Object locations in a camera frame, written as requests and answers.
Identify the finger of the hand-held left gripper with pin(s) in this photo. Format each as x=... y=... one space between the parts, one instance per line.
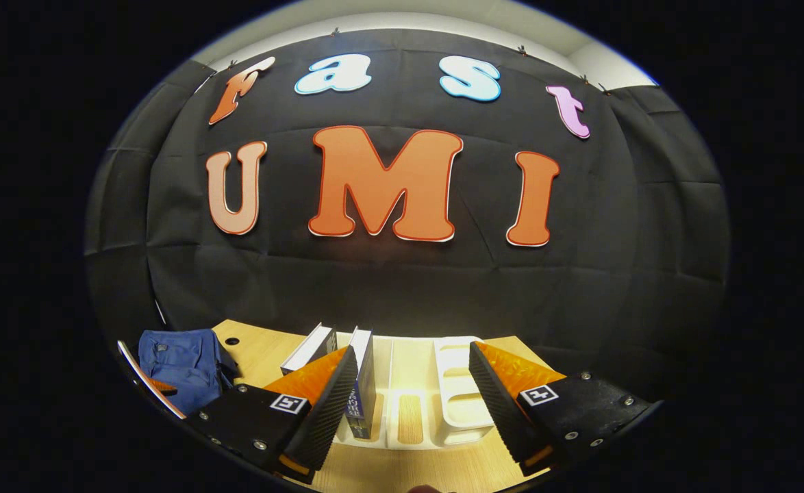
x=162 y=387

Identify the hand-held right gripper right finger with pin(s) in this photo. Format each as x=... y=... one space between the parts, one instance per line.
x=501 y=404

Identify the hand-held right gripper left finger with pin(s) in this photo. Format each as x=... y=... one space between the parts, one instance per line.
x=327 y=418

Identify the blue schoolbag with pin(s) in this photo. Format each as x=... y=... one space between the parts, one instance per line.
x=183 y=370

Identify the white bookshelf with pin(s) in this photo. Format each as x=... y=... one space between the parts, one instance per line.
x=457 y=411

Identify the blue cover book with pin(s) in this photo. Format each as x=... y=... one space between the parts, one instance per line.
x=364 y=383

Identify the white cover book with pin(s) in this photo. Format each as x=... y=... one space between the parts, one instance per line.
x=306 y=352

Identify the curved metal bar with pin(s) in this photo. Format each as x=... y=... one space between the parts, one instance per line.
x=148 y=392

